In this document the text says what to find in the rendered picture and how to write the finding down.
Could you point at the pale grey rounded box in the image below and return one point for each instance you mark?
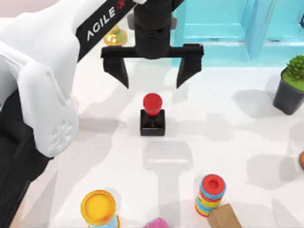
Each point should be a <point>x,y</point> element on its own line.
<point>139,1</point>

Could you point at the light blue rack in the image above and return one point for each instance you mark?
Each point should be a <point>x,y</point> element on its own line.
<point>213,21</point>

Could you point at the red and black stamp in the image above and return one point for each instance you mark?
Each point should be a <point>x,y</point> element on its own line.
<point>152,111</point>

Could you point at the black pot with green plant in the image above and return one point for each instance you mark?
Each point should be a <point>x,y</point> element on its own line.
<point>288,92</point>

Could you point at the stack of coloured rings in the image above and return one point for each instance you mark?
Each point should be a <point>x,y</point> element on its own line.
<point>210,194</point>

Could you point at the orange round object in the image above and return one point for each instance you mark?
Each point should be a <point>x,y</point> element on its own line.
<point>302,160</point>

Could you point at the brown wooden block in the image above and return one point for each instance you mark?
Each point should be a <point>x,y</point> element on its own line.
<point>225,217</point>

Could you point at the pink round object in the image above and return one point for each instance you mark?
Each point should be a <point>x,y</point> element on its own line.
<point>156,223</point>

